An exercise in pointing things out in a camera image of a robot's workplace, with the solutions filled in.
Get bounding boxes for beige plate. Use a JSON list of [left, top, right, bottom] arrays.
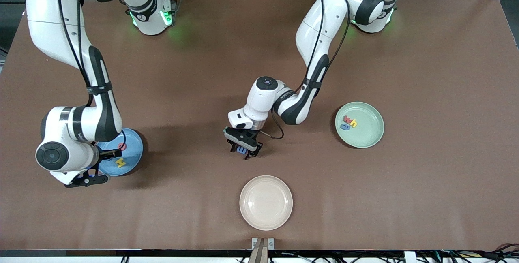
[[239, 175, 293, 231]]

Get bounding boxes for blue plate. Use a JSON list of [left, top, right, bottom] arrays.
[[95, 128, 144, 176]]

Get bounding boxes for green plate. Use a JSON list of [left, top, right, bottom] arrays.
[[335, 101, 385, 149]]

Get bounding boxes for brown table cover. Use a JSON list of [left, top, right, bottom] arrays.
[[0, 0, 519, 251]]

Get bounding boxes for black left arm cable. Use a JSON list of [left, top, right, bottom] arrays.
[[259, 0, 351, 140]]

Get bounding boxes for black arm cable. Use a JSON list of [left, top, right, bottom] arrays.
[[57, 0, 127, 150], [259, 0, 351, 140]]

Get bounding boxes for metal bracket with post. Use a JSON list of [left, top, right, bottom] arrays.
[[248, 237, 275, 263]]

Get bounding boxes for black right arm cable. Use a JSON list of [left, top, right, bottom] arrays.
[[57, 0, 127, 150]]

